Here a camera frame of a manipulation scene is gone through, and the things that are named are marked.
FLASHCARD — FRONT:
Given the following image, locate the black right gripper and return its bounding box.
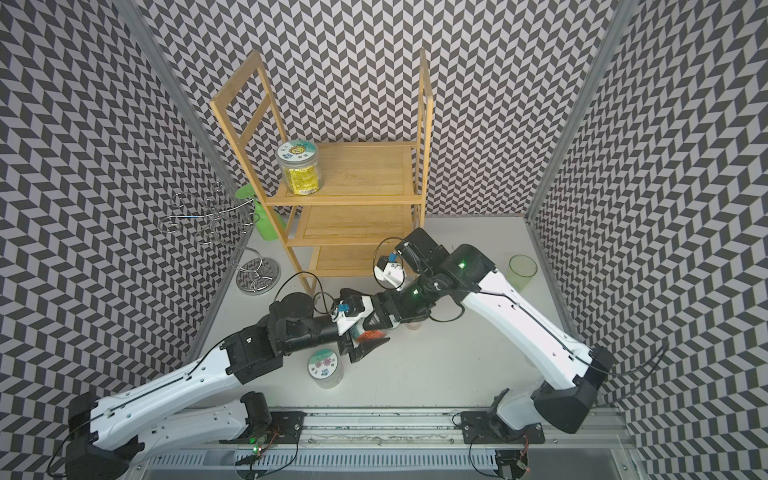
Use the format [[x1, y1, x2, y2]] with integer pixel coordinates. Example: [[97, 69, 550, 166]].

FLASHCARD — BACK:
[[364, 269, 442, 331]]

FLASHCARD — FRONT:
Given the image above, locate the sunflower seed jar yellow label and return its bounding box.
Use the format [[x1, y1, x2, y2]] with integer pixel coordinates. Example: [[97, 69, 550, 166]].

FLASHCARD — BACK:
[[277, 140, 323, 196]]

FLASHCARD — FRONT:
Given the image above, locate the jar with strawberry lid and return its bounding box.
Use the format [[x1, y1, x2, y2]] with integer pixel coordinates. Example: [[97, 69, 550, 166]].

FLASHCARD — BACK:
[[353, 320, 388, 343]]

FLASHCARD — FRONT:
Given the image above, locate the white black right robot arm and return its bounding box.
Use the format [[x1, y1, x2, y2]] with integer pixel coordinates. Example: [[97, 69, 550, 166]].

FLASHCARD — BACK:
[[368, 228, 615, 434]]

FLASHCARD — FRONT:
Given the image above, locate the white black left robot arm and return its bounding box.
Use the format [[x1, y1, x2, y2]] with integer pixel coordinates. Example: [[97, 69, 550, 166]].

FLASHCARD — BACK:
[[46, 288, 401, 479]]

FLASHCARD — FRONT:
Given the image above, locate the bamboo three-tier shelf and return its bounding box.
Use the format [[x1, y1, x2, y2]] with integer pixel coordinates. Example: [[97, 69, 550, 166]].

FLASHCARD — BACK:
[[210, 50, 435, 293]]

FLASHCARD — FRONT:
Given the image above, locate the jar with pink flower lid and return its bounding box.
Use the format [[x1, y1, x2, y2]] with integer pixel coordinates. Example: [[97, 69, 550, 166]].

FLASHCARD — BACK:
[[307, 348, 343, 389]]

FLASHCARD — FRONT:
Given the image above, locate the green translucent plastic cup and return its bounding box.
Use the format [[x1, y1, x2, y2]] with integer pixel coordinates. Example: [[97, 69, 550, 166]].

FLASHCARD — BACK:
[[506, 254, 538, 292]]

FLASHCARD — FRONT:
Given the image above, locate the green spray bottle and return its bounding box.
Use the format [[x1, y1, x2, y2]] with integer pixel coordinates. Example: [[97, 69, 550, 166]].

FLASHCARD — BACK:
[[235, 184, 278, 241]]

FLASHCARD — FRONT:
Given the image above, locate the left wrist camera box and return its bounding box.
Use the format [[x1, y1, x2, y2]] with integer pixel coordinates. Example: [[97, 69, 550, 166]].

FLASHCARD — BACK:
[[331, 288, 374, 336]]

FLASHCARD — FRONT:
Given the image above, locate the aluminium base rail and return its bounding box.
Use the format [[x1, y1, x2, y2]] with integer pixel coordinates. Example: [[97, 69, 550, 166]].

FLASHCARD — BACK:
[[125, 407, 649, 479]]

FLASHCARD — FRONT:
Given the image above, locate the chrome wire cup rack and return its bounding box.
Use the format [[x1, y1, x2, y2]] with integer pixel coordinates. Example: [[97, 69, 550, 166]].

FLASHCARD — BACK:
[[157, 184, 281, 296]]

